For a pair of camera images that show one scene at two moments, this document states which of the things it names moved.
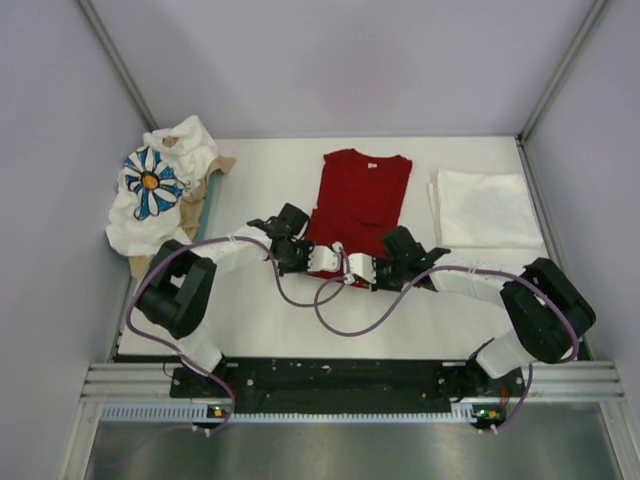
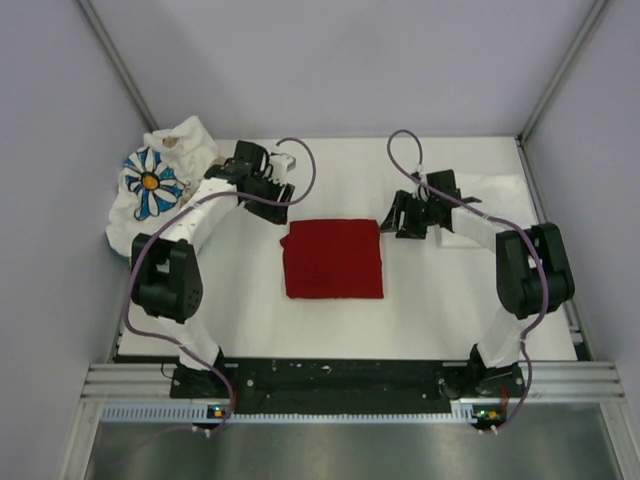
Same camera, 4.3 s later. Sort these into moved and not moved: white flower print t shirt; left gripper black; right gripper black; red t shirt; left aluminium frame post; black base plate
Moved: right gripper black; left gripper black; red t shirt
Not moved: white flower print t shirt; black base plate; left aluminium frame post
